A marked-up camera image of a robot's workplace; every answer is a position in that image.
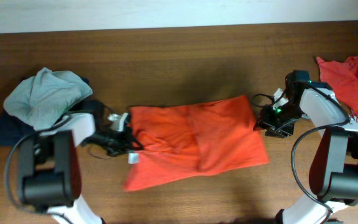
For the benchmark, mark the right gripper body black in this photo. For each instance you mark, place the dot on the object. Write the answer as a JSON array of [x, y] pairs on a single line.
[[281, 121]]

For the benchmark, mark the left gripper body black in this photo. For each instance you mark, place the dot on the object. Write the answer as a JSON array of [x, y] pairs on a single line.
[[115, 142]]

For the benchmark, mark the orange soccer t-shirt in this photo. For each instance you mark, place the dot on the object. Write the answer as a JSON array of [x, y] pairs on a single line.
[[185, 141]]

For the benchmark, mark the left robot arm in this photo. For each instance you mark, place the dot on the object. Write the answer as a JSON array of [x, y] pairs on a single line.
[[48, 170]]

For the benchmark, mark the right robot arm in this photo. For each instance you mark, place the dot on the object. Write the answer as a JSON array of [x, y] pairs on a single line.
[[333, 175]]

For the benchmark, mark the red shirt at right edge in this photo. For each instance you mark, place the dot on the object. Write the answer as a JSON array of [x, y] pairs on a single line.
[[343, 78]]

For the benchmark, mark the light grey folded shirt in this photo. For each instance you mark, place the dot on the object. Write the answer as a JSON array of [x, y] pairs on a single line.
[[39, 101]]

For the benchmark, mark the dark navy folded garment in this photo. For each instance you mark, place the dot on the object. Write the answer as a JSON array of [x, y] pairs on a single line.
[[12, 129]]

